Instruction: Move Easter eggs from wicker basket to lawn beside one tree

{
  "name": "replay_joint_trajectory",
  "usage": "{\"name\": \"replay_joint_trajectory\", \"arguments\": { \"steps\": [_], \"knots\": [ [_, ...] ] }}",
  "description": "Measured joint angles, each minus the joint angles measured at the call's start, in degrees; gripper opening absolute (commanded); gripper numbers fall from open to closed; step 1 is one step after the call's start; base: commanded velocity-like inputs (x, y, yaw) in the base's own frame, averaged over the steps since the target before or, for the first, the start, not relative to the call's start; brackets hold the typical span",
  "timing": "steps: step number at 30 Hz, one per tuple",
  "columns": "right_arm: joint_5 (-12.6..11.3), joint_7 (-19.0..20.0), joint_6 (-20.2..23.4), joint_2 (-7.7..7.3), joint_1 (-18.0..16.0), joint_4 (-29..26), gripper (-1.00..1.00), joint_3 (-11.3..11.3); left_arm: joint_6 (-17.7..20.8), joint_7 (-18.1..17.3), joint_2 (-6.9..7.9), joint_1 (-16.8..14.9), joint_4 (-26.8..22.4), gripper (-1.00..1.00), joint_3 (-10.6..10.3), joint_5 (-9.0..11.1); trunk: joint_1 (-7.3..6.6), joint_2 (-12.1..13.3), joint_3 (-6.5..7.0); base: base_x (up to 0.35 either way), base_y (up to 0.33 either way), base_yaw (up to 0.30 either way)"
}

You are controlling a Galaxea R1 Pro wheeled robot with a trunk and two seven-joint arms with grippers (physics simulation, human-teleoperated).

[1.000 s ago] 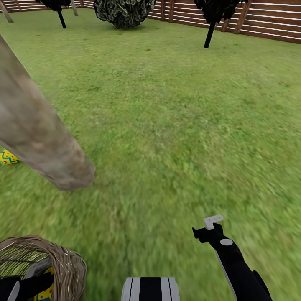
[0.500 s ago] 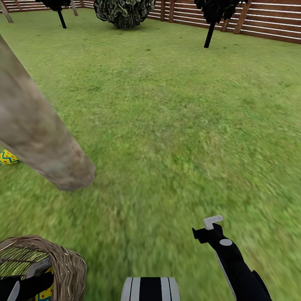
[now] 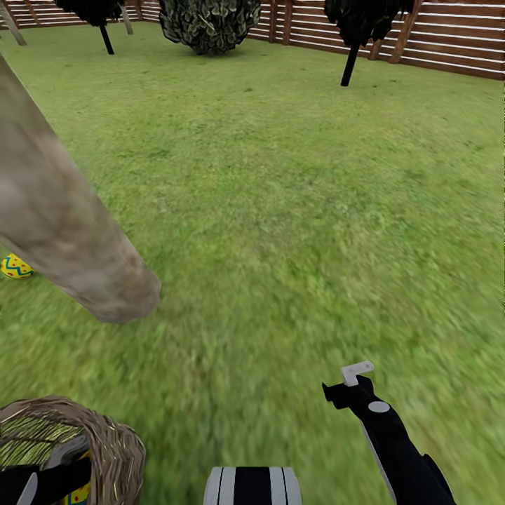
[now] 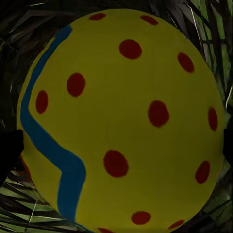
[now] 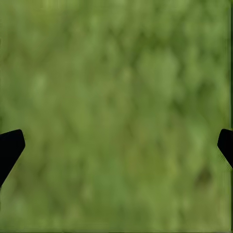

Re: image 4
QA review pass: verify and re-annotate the wicker basket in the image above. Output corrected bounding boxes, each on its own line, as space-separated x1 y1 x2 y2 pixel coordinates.
0 0 233 233

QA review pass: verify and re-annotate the easter egg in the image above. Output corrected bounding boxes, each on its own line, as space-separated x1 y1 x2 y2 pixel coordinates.
16 8 227 233

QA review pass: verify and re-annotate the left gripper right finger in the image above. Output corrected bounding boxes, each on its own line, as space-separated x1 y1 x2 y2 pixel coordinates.
223 129 233 167

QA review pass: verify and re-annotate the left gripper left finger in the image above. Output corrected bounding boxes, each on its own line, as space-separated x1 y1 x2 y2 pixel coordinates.
0 129 25 187

